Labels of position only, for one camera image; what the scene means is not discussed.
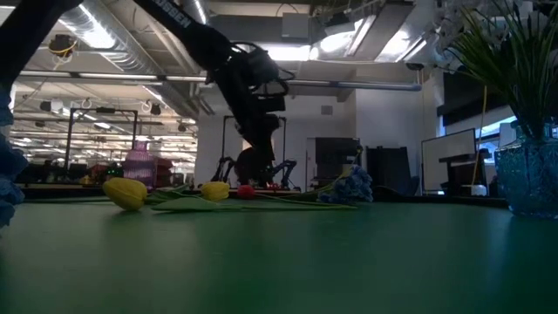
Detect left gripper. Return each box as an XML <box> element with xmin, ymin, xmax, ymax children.
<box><xmin>235</xmin><ymin>111</ymin><xmax>282</xmax><ymax>188</ymax></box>

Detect red artificial tulip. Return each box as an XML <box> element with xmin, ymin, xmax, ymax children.
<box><xmin>237</xmin><ymin>184</ymin><xmax>332</xmax><ymax>206</ymax></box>

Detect yellow artificial tulip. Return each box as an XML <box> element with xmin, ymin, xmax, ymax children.
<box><xmin>102</xmin><ymin>177</ymin><xmax>359</xmax><ymax>214</ymax></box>
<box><xmin>143</xmin><ymin>181</ymin><xmax>231</xmax><ymax>206</ymax></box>

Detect blue artificial flower bunch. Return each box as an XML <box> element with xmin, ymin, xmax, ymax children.
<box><xmin>0</xmin><ymin>85</ymin><xmax>30</xmax><ymax>230</ymax></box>
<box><xmin>296</xmin><ymin>150</ymin><xmax>375</xmax><ymax>205</ymax></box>

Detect white artificial flower bunch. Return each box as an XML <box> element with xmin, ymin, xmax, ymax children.
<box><xmin>435</xmin><ymin>0</ymin><xmax>546</xmax><ymax>140</ymax></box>
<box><xmin>500</xmin><ymin>0</ymin><xmax>558</xmax><ymax>140</ymax></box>

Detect blue glass vase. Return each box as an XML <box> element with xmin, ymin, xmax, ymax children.
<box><xmin>494</xmin><ymin>121</ymin><xmax>558</xmax><ymax>219</ymax></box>

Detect black cabinet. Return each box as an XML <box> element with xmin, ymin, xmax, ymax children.
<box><xmin>314</xmin><ymin>137</ymin><xmax>363</xmax><ymax>191</ymax></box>

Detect green table mat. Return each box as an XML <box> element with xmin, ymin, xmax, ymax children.
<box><xmin>0</xmin><ymin>198</ymin><xmax>558</xmax><ymax>314</ymax></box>

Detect black upright panel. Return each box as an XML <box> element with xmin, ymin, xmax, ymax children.
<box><xmin>365</xmin><ymin>146</ymin><xmax>412</xmax><ymax>195</ymax></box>

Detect grey ceiling pipe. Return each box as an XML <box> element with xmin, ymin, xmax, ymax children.
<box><xmin>17</xmin><ymin>71</ymin><xmax>423</xmax><ymax>92</ymax></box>

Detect grey ceiling box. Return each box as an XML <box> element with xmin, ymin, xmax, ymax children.
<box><xmin>281</xmin><ymin>12</ymin><xmax>311</xmax><ymax>39</ymax></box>

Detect white board panel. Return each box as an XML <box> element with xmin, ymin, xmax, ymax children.
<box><xmin>420</xmin><ymin>127</ymin><xmax>478</xmax><ymax>194</ymax></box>

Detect white round device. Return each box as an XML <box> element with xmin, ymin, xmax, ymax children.
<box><xmin>461</xmin><ymin>184</ymin><xmax>488</xmax><ymax>197</ymax></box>

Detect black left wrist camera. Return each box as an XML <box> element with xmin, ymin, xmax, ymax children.
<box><xmin>248</xmin><ymin>45</ymin><xmax>291</xmax><ymax>113</ymax></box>

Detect black gantry frame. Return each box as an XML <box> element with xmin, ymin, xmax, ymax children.
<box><xmin>65</xmin><ymin>107</ymin><xmax>139</xmax><ymax>172</ymax></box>

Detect yellow hanging cable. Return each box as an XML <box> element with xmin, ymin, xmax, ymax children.
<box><xmin>472</xmin><ymin>85</ymin><xmax>489</xmax><ymax>187</ymax></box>

